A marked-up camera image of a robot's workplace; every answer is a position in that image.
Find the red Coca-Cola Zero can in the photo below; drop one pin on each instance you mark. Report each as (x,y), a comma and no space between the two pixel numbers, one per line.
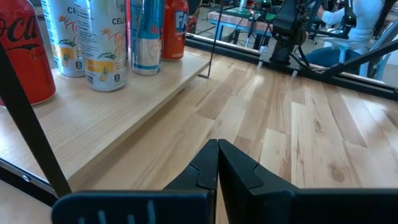
(25,62)

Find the black background robot arm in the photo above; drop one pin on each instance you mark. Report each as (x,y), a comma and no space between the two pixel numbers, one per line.
(349,17)

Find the blue table with wooden top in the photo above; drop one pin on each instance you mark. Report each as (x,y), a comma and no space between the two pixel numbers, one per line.
(236,18)

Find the black diagonal frame strut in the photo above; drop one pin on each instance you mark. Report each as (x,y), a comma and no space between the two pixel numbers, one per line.
(357,59)

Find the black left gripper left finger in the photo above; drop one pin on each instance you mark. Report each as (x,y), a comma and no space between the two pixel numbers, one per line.
(186,202)

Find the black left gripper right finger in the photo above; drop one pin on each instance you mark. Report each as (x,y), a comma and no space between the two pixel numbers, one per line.
(248,202)

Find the blue Red Bull can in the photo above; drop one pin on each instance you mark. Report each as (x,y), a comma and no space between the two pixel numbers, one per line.
(146,37)

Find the black table edge rail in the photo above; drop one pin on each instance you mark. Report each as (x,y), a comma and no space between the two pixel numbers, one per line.
(357,84)

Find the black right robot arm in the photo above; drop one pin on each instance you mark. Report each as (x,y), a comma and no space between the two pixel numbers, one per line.
(286,31)

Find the person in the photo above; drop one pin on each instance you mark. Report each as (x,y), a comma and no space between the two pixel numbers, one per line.
(363,21)

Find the white Celsius Tropical Vibe can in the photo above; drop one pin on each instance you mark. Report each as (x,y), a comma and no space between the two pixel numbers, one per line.
(102,46)
(62,31)

